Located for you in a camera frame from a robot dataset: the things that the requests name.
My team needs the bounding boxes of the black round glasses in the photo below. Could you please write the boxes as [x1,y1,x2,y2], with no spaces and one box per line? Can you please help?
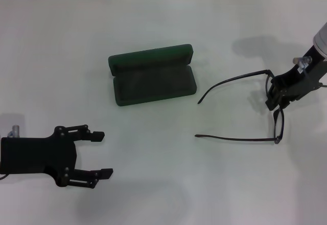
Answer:
[195,69,286,145]

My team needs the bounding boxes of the right gripper cable with plug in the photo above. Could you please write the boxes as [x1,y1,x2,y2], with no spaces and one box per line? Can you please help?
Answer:
[292,56,313,74]

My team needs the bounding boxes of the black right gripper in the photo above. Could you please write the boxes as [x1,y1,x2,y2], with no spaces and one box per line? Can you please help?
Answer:
[265,45,327,111]

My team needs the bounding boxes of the green glasses case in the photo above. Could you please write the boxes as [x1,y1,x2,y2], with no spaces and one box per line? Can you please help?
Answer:
[107,43,197,107]

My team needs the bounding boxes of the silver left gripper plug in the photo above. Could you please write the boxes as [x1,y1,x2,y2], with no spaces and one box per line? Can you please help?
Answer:
[7,124,21,138]

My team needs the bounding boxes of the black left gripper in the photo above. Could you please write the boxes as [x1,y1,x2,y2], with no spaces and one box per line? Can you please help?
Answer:
[0,124,114,189]

